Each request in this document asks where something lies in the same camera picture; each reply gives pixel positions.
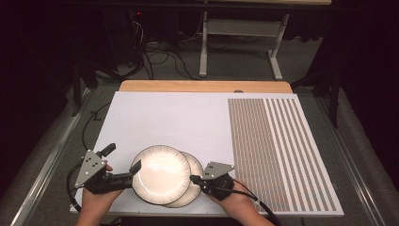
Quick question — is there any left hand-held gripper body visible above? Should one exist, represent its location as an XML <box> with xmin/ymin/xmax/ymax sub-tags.
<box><xmin>74</xmin><ymin>150</ymin><xmax>135</xmax><ymax>195</ymax></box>

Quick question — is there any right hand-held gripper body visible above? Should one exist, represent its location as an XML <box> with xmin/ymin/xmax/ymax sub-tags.
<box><xmin>199</xmin><ymin>161</ymin><xmax>235</xmax><ymax>202</ymax></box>

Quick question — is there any small white dark-rimmed plate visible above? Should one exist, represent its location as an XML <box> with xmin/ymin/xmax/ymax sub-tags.
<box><xmin>163</xmin><ymin>151</ymin><xmax>205</xmax><ymax>209</ymax></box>

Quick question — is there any large white dark-rimmed plate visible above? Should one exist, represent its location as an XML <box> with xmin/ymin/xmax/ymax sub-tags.
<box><xmin>131</xmin><ymin>144</ymin><xmax>192</xmax><ymax>206</ymax></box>

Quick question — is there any person's right hand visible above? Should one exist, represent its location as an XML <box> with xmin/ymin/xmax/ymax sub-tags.
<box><xmin>209</xmin><ymin>182</ymin><xmax>258</xmax><ymax>219</ymax></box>

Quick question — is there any person's left hand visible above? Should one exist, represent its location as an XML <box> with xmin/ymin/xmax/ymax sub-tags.
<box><xmin>81</xmin><ymin>188</ymin><xmax>124</xmax><ymax>210</ymax></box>

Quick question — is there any striped placemat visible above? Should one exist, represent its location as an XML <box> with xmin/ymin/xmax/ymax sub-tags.
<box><xmin>227</xmin><ymin>97</ymin><xmax>338</xmax><ymax>213</ymax></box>

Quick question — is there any white board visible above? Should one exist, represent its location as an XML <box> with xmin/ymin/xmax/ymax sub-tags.
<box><xmin>69</xmin><ymin>90</ymin><xmax>344</xmax><ymax>218</ymax></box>

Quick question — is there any black stand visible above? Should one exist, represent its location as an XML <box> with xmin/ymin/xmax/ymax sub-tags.
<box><xmin>71</xmin><ymin>59</ymin><xmax>99</xmax><ymax>118</ymax></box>
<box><xmin>290</xmin><ymin>67</ymin><xmax>342</xmax><ymax>128</ymax></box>

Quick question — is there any wooden table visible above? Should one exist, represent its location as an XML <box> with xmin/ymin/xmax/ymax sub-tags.
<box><xmin>119</xmin><ymin>79</ymin><xmax>294</xmax><ymax>94</ymax></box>

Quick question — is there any black computer case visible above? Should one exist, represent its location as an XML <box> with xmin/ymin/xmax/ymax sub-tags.
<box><xmin>102</xmin><ymin>8</ymin><xmax>144</xmax><ymax>69</ymax></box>

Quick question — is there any left hand-held gripper cable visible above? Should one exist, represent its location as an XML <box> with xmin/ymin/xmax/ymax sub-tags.
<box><xmin>66</xmin><ymin>161</ymin><xmax>85</xmax><ymax>213</ymax></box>

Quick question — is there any hand-held gripper cable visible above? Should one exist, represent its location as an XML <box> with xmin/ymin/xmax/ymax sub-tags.
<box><xmin>66</xmin><ymin>161</ymin><xmax>85</xmax><ymax>213</ymax></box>
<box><xmin>231</xmin><ymin>178</ymin><xmax>282</xmax><ymax>226</ymax></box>

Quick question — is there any black floor cable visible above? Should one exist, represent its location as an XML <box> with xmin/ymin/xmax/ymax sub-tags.
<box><xmin>81</xmin><ymin>102</ymin><xmax>113</xmax><ymax>151</ymax></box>

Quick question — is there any aluminium floor rail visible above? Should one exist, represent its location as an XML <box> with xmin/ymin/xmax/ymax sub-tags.
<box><xmin>316</xmin><ymin>97</ymin><xmax>383</xmax><ymax>226</ymax></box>
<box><xmin>10</xmin><ymin>89</ymin><xmax>92</xmax><ymax>226</ymax></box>

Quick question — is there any right hand-held gripper cable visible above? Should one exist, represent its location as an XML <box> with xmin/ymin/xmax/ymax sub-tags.
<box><xmin>231</xmin><ymin>178</ymin><xmax>282</xmax><ymax>226</ymax></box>

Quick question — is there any bundle of floor cables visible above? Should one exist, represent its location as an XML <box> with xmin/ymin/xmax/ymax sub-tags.
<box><xmin>126</xmin><ymin>18</ymin><xmax>205</xmax><ymax>81</ymax></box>

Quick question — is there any white metal desk frame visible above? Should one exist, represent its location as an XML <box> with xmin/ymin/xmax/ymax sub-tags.
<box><xmin>199</xmin><ymin>0</ymin><xmax>333</xmax><ymax>81</ymax></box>

